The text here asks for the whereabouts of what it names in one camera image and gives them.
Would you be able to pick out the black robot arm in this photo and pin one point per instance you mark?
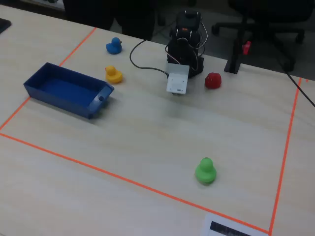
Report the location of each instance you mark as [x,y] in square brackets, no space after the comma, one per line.
[185,25]

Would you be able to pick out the black clamp stand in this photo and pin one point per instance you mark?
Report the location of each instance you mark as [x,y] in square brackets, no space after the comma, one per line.
[233,61]

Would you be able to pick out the orange tape strip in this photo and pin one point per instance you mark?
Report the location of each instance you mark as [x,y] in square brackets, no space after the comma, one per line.
[123,178]
[73,50]
[286,145]

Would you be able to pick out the red clamp knob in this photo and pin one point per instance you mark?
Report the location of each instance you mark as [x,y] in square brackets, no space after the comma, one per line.
[246,48]

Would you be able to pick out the blue rubber duck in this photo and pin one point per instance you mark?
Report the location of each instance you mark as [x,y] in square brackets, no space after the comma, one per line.
[113,48]

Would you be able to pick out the black office chair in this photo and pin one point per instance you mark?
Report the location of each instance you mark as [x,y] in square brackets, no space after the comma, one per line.
[270,14]

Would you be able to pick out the green rubber duck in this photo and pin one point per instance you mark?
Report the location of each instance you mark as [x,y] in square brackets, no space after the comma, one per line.
[205,172]

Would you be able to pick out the blue plastic box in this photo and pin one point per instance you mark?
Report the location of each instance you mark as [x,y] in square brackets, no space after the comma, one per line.
[66,91]

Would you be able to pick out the person in dark trousers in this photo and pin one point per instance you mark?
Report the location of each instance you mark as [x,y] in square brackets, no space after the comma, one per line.
[133,17]

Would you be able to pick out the yellow rubber duck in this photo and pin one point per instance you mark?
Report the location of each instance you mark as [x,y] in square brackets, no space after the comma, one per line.
[114,76]

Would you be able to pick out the red rubber duck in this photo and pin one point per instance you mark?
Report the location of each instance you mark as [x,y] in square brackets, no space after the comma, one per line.
[213,80]

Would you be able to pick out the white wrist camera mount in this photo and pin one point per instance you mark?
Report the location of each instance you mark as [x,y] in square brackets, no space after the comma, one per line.
[177,81]

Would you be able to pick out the flat black device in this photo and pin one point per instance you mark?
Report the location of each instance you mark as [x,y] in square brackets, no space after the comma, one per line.
[3,24]

